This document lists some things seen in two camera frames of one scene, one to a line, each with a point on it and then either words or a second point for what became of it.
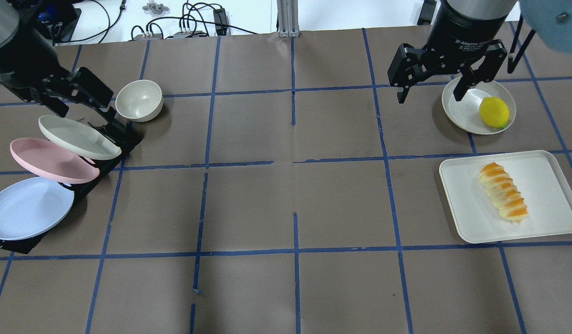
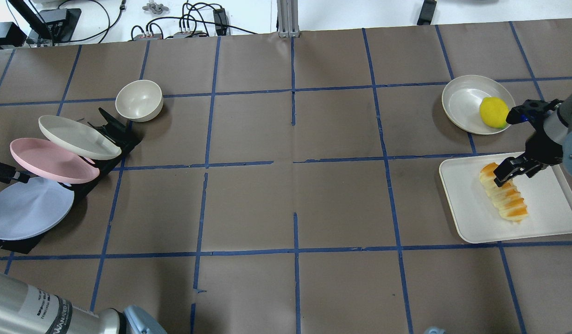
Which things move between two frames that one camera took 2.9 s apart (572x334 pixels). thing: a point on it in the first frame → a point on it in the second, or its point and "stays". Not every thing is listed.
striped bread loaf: [500, 187] stays
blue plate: [27, 208] stays
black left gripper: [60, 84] → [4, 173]
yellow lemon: [494, 112] stays
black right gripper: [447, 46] → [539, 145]
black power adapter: [219, 16] stays
